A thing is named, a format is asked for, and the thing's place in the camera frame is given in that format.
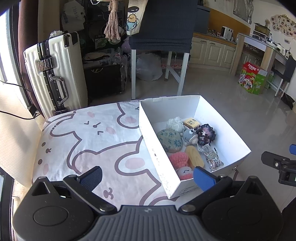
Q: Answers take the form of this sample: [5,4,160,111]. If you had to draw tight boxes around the black power adapter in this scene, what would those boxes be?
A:
[28,105,40,118]

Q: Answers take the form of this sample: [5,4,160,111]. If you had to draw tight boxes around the black bag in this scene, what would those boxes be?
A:
[83,62,127,98]

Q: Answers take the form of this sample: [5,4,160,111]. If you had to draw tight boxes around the wooden kitchen table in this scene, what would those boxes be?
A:
[230,32,292,96]

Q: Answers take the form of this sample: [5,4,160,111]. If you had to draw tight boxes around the grey crochet whale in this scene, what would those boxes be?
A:
[183,128,200,147]

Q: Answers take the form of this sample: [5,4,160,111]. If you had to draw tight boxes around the duck print tote bag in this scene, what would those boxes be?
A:
[126,0,148,36]

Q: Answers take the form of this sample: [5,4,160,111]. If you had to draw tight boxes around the pink crochet doll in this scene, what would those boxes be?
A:
[168,152,194,181]

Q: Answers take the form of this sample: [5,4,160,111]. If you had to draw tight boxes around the dark crochet scrunchie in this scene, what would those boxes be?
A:
[195,124,216,146]

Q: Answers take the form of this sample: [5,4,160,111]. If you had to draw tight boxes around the silver braided rope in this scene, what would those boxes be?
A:
[199,144,224,172]

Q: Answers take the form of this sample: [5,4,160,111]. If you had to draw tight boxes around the dark blue knitted cloth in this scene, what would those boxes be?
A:
[128,0,198,53]

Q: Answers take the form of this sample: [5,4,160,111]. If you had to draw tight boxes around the printed blanket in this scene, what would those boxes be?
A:
[32,96,183,207]

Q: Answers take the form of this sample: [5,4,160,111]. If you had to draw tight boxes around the black cable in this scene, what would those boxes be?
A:
[0,80,31,105]
[0,111,35,120]

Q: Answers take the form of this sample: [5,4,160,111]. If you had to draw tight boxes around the wall photo collage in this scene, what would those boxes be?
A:
[270,14,296,36]

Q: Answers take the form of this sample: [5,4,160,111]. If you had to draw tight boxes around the colourful carton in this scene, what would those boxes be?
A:
[239,62,269,95]

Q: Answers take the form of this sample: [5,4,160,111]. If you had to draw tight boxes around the tissue pack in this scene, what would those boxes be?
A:
[182,117,201,129]

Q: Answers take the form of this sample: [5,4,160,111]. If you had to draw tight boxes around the black chair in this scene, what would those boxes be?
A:
[272,56,296,96]

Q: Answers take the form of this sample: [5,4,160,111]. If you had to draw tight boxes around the white kitchen appliance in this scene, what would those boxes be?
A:
[219,26,233,40]

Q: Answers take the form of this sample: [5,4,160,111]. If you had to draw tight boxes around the pink macrame hanging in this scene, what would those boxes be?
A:
[104,0,121,42]

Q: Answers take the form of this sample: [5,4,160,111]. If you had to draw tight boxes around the white cardboard box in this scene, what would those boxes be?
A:
[139,95,252,200]

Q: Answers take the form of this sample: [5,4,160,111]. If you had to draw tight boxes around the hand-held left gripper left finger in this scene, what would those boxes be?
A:
[31,166,117,215]

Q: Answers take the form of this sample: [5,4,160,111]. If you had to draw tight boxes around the blue floral crochet pouch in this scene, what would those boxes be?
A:
[157,128,184,153]

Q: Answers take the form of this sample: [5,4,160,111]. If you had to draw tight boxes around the cream kitchen cabinets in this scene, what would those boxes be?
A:
[189,32,237,69]

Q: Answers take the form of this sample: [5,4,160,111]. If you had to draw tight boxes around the white printed bag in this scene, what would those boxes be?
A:
[61,2,85,30]

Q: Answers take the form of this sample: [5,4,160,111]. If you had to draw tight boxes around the white plastic bag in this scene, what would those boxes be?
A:
[136,52,163,81]

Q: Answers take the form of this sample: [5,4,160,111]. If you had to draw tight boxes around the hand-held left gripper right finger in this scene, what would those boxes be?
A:
[179,166,266,212]

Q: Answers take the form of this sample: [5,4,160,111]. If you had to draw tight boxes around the oval wooden block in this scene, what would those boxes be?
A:
[184,145,205,168]

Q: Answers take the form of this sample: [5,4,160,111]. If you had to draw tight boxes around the white ribbed suitcase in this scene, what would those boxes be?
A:
[23,31,89,119]

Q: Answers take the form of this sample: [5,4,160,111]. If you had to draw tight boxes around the white yarn ball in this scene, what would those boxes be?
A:
[166,116,184,131]

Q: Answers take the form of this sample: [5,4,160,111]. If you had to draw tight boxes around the dark countertop oven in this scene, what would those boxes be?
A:
[253,23,271,35]

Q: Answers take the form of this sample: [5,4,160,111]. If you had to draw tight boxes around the dark brown curtain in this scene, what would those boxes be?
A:
[18,0,43,116]

